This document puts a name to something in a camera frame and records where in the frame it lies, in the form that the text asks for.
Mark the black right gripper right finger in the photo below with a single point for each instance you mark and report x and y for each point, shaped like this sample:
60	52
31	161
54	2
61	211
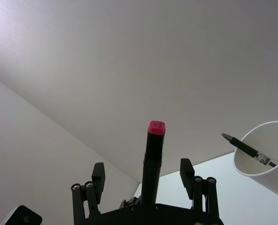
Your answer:
188	180

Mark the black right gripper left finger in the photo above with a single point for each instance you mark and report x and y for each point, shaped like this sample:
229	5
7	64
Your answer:
97	185

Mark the black marker with pink cap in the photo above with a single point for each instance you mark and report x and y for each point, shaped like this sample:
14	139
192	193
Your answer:
153	159

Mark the black pen with silver tip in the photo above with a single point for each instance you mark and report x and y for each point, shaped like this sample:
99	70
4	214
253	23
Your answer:
243	147

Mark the white paper cup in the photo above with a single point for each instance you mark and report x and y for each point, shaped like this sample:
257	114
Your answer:
261	152

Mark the black rounded block, white edge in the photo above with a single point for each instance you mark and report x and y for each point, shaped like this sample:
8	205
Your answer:
24	216

